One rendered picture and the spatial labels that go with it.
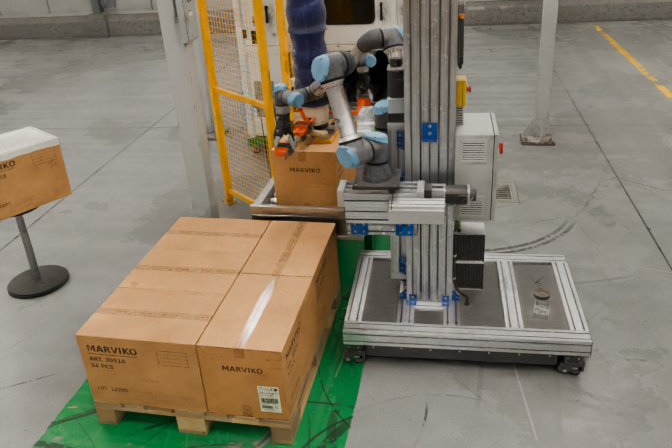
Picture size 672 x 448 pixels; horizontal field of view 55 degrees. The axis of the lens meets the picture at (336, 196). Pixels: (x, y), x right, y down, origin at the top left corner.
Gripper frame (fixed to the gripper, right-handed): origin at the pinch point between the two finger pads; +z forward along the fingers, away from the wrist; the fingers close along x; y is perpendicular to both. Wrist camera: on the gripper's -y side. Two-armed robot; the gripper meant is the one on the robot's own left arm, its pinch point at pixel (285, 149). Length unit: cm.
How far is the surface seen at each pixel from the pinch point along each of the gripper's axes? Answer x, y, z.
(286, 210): 11, 22, 49
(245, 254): 20, -25, 54
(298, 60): 5, 50, -36
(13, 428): 114, -117, 109
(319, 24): -8, 55, -56
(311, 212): -5, 23, 50
